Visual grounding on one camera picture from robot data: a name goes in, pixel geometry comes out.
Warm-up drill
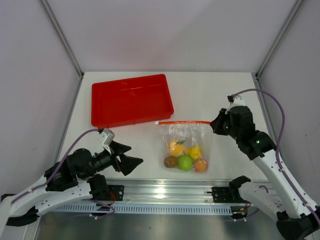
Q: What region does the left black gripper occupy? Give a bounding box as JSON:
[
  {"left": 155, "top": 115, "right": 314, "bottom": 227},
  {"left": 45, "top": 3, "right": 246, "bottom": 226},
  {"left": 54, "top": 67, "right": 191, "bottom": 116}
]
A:
[{"left": 81, "top": 140, "right": 144, "bottom": 180}]

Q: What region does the yellow lemon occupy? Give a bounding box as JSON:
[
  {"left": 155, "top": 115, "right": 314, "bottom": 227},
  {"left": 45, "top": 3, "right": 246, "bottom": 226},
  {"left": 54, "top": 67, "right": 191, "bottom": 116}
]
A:
[{"left": 184, "top": 145, "right": 203, "bottom": 160}]

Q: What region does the clear zip top bag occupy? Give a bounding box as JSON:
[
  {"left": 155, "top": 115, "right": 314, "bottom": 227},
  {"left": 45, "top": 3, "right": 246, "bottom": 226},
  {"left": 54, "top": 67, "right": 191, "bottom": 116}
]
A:
[{"left": 155, "top": 120, "right": 212, "bottom": 174}]

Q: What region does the small pink peach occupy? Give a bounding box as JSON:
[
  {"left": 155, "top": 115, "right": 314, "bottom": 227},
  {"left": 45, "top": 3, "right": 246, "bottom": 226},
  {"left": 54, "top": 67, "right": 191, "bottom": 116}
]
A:
[{"left": 193, "top": 158, "right": 208, "bottom": 173}]

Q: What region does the large orange peach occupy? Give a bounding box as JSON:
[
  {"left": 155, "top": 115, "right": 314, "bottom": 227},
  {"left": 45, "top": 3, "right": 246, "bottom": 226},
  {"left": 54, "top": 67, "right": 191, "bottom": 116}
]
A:
[{"left": 168, "top": 140, "right": 185, "bottom": 157}]

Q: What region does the brown kiwi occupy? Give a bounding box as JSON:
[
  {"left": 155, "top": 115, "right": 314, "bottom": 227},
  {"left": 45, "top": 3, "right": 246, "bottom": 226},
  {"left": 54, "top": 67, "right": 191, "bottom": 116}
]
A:
[{"left": 163, "top": 156, "right": 178, "bottom": 168}]

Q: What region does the green apple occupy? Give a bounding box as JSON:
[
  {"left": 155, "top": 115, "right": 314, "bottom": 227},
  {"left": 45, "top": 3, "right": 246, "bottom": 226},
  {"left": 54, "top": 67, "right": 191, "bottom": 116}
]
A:
[{"left": 177, "top": 154, "right": 194, "bottom": 171}]

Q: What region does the red plastic bin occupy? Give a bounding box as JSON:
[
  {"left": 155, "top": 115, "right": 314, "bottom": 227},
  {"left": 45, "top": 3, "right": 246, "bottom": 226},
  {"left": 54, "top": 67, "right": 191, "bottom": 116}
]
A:
[{"left": 91, "top": 74, "right": 174, "bottom": 129}]

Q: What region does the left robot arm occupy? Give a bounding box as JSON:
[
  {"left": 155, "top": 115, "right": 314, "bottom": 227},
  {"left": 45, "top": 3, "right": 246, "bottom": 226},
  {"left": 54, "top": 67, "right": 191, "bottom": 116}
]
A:
[{"left": 1, "top": 141, "right": 143, "bottom": 227}]

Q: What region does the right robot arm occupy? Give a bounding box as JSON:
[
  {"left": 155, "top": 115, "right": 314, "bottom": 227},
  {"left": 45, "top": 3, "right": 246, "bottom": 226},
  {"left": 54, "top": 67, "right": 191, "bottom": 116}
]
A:
[{"left": 209, "top": 104, "right": 320, "bottom": 240}]

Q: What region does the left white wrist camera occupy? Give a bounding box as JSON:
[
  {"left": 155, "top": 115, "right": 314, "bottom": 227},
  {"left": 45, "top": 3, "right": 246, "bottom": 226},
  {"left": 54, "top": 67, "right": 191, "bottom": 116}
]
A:
[{"left": 98, "top": 128, "right": 115, "bottom": 153}]

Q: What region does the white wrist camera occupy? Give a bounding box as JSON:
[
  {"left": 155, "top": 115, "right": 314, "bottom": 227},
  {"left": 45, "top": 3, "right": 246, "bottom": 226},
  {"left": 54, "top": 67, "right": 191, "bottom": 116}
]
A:
[
  {"left": 98, "top": 128, "right": 115, "bottom": 153},
  {"left": 225, "top": 95, "right": 247, "bottom": 114}
]

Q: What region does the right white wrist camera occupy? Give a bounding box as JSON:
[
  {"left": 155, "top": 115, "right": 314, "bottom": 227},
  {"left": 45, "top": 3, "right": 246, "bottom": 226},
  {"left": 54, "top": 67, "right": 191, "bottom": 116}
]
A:
[{"left": 225, "top": 95, "right": 247, "bottom": 114}]

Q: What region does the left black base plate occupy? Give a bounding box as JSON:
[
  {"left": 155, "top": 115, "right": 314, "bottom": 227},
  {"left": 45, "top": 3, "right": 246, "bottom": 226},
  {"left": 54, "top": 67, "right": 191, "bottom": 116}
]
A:
[{"left": 104, "top": 185, "right": 125, "bottom": 202}]

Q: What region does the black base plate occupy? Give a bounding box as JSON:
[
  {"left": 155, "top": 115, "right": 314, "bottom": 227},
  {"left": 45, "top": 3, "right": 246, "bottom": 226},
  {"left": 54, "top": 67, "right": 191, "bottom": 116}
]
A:
[
  {"left": 104, "top": 185, "right": 125, "bottom": 202},
  {"left": 206, "top": 186, "right": 246, "bottom": 204}
]

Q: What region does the aluminium rail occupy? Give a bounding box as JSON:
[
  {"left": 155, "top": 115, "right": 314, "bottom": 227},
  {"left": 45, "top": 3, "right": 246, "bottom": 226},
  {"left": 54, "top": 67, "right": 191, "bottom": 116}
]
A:
[{"left": 33, "top": 178, "right": 307, "bottom": 206}]

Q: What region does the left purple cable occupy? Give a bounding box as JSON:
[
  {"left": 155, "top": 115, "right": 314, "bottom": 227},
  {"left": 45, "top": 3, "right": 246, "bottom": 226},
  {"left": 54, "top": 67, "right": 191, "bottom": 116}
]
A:
[{"left": 11, "top": 128, "right": 116, "bottom": 221}]

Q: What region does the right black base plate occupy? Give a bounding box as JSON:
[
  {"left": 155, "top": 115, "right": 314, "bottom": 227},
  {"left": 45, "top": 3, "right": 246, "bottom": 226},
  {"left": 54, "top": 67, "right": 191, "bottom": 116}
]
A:
[{"left": 206, "top": 186, "right": 246, "bottom": 204}]

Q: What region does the perforated cable tray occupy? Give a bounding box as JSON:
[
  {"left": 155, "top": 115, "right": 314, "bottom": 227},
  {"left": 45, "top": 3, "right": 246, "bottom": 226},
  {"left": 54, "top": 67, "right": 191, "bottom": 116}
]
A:
[{"left": 53, "top": 202, "right": 239, "bottom": 216}]

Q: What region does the left frame post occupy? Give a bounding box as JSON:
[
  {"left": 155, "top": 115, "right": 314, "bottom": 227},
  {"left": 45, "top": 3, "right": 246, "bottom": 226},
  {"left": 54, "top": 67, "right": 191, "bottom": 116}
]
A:
[{"left": 38, "top": 0, "right": 84, "bottom": 79}]

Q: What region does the frame post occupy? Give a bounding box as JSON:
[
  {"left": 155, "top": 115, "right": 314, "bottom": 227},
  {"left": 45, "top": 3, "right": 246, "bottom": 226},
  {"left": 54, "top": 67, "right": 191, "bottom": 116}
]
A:
[
  {"left": 38, "top": 0, "right": 84, "bottom": 79},
  {"left": 255, "top": 0, "right": 307, "bottom": 81}
]

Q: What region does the right frame post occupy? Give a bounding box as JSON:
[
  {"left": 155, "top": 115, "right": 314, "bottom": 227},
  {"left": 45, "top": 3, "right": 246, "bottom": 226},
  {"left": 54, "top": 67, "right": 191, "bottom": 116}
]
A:
[{"left": 255, "top": 0, "right": 307, "bottom": 81}]

